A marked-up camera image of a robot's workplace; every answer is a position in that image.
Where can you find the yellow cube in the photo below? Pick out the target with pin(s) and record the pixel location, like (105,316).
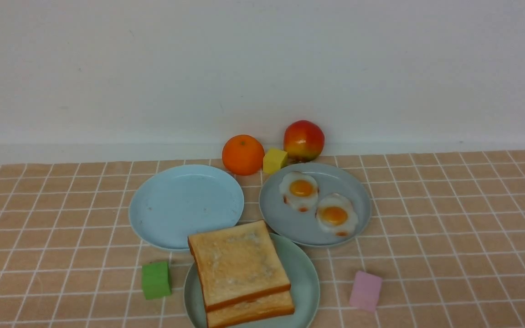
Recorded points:
(274,160)

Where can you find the teal green plate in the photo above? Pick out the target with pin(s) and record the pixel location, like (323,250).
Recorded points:
(305,290)

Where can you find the green cube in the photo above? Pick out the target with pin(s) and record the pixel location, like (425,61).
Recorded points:
(156,280)

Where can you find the fried egg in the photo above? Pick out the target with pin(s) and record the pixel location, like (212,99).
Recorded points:
(336,215)
(300,191)

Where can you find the checkered beige tablecloth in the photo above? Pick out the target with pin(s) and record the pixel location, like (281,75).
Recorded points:
(447,237)

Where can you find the front right fried egg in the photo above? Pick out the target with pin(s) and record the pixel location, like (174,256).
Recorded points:
(336,215)

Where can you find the pink cube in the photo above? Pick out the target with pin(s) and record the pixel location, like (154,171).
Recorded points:
(365,291)

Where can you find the toast slice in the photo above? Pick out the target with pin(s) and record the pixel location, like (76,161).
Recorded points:
(237,264)
(278,304)

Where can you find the orange fruit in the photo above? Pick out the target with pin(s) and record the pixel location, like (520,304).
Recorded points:
(243,155)

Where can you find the light blue plate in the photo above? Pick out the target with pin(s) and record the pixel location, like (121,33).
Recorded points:
(183,200)

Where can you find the grey-blue plate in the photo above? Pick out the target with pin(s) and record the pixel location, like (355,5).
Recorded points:
(302,227)

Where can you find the back fried egg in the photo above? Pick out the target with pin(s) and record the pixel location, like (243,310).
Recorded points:
(300,191)

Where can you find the red yellow apple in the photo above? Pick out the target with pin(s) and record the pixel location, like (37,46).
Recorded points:
(303,141)

